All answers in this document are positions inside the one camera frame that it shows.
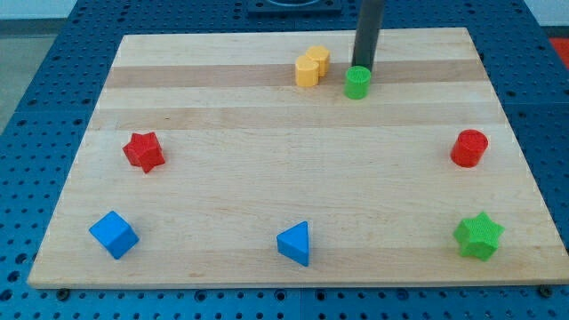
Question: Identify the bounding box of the green cylinder block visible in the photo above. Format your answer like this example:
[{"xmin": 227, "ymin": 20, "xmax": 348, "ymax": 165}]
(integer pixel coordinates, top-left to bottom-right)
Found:
[{"xmin": 344, "ymin": 66, "xmax": 372, "ymax": 100}]

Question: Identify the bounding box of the light wooden board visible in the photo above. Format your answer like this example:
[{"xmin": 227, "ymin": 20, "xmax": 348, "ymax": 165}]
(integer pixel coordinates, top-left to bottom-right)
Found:
[{"xmin": 28, "ymin": 28, "xmax": 568, "ymax": 290}]

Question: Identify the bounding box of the blue triangle block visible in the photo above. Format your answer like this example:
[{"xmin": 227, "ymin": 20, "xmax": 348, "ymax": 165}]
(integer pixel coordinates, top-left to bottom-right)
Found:
[{"xmin": 276, "ymin": 221, "xmax": 310, "ymax": 267}]

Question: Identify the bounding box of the yellow front block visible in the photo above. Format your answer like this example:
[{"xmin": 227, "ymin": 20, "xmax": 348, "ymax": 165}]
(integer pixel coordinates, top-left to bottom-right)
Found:
[{"xmin": 295, "ymin": 55, "xmax": 319, "ymax": 87}]

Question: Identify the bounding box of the yellow block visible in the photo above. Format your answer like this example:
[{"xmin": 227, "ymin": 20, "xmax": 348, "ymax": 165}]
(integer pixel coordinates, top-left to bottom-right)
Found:
[
  {"xmin": 295, "ymin": 55, "xmax": 319, "ymax": 87},
  {"xmin": 306, "ymin": 45, "xmax": 331, "ymax": 77}
]

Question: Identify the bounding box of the yellow rear block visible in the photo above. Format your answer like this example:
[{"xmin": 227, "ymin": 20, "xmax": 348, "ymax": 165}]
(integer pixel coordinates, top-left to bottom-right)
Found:
[{"xmin": 306, "ymin": 45, "xmax": 331, "ymax": 77}]

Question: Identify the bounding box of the red star block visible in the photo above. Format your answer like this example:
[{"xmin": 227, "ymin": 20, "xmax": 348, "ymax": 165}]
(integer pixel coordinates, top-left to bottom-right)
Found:
[{"xmin": 123, "ymin": 132, "xmax": 165, "ymax": 173}]

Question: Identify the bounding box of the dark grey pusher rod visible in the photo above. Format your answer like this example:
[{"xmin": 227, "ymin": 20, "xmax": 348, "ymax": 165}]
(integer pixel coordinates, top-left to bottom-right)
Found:
[{"xmin": 351, "ymin": 0, "xmax": 385, "ymax": 72}]

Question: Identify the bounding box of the blue cube block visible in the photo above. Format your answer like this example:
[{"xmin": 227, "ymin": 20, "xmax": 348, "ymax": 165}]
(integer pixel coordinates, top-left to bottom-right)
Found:
[{"xmin": 89, "ymin": 211, "xmax": 139, "ymax": 260}]

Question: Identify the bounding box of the red cylinder block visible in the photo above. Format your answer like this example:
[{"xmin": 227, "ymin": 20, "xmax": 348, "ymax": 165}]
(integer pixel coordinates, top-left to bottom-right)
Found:
[{"xmin": 450, "ymin": 129, "xmax": 489, "ymax": 168}]

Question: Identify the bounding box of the green star block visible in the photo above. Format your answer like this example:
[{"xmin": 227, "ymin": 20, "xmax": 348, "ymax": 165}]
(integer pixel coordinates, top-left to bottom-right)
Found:
[{"xmin": 453, "ymin": 211, "xmax": 505, "ymax": 261}]

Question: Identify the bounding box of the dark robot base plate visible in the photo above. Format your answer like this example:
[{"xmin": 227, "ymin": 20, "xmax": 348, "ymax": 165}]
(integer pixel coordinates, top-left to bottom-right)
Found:
[{"xmin": 244, "ymin": 0, "xmax": 342, "ymax": 17}]

